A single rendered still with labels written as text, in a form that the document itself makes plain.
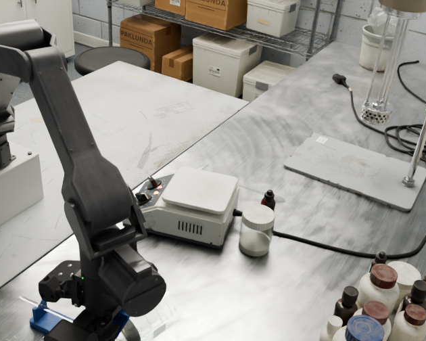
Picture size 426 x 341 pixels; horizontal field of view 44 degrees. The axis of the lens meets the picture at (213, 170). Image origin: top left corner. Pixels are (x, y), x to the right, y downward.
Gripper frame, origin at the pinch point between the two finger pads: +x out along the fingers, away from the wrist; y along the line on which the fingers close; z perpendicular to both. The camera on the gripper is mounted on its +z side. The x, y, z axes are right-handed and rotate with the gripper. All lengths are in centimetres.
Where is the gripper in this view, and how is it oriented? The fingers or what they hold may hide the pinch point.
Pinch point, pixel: (107, 329)
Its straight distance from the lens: 80.2
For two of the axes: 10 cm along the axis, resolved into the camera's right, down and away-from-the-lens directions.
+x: -0.7, 8.4, 5.3
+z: -9.0, -2.8, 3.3
